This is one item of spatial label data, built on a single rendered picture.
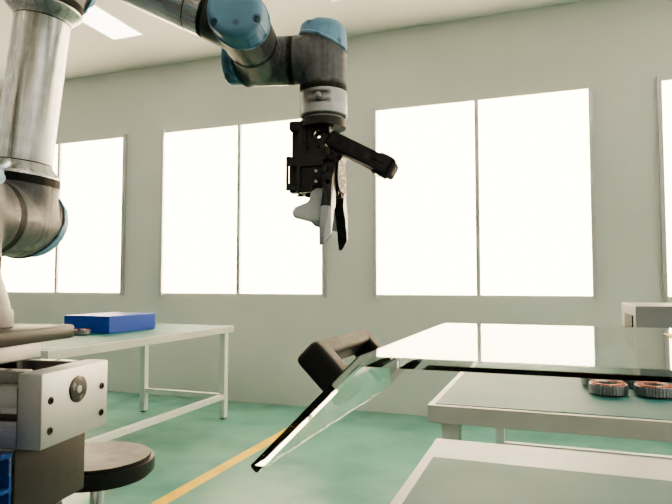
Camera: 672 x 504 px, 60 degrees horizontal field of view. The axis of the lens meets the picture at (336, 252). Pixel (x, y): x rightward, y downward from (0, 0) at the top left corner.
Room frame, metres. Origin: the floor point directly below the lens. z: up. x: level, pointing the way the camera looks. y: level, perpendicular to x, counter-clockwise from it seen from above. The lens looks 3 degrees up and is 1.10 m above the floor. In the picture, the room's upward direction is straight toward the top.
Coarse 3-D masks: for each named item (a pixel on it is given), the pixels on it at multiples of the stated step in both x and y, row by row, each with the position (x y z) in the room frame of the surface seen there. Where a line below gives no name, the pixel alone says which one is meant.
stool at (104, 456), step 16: (96, 448) 1.93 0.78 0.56; (112, 448) 1.93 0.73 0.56; (128, 448) 1.93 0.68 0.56; (144, 448) 1.93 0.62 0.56; (96, 464) 1.76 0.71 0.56; (112, 464) 1.76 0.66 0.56; (128, 464) 1.76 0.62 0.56; (144, 464) 1.80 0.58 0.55; (96, 480) 1.70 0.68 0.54; (112, 480) 1.72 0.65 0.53; (128, 480) 1.75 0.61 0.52; (96, 496) 1.83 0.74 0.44
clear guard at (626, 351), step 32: (384, 352) 0.29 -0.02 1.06; (416, 352) 0.29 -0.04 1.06; (448, 352) 0.29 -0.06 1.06; (480, 352) 0.29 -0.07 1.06; (512, 352) 0.29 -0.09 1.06; (544, 352) 0.29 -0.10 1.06; (576, 352) 0.29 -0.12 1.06; (608, 352) 0.29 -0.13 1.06; (640, 352) 0.29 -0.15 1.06; (352, 384) 0.30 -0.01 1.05; (384, 384) 0.47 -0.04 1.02; (320, 416) 0.31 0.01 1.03; (288, 448) 0.31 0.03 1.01
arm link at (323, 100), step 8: (312, 88) 0.87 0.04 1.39; (320, 88) 0.86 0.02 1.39; (328, 88) 0.87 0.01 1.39; (336, 88) 0.87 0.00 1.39; (304, 96) 0.88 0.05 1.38; (312, 96) 0.87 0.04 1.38; (320, 96) 0.86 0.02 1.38; (328, 96) 0.87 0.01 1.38; (336, 96) 0.87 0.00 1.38; (344, 96) 0.88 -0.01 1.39; (304, 104) 0.88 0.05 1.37; (312, 104) 0.87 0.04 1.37; (320, 104) 0.86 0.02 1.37; (328, 104) 0.87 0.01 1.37; (336, 104) 0.87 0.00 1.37; (344, 104) 0.88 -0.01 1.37; (304, 112) 0.88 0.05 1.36; (312, 112) 0.87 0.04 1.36; (320, 112) 0.87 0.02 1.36; (328, 112) 0.87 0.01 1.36; (336, 112) 0.87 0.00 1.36; (344, 112) 0.88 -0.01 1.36
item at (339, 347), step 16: (336, 336) 0.39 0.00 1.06; (352, 336) 0.41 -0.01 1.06; (368, 336) 0.44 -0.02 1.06; (304, 352) 0.36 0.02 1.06; (320, 352) 0.35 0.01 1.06; (336, 352) 0.37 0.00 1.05; (352, 352) 0.42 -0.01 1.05; (304, 368) 0.35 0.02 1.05; (320, 368) 0.35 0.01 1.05; (336, 368) 0.35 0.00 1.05; (320, 384) 0.35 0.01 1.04
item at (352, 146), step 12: (336, 132) 0.87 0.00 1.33; (336, 144) 0.87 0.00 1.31; (348, 144) 0.87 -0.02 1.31; (360, 144) 0.87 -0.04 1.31; (348, 156) 0.88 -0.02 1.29; (360, 156) 0.86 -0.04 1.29; (372, 156) 0.86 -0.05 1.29; (384, 156) 0.86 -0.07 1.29; (372, 168) 0.87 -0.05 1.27; (384, 168) 0.86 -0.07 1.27; (396, 168) 0.87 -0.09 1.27
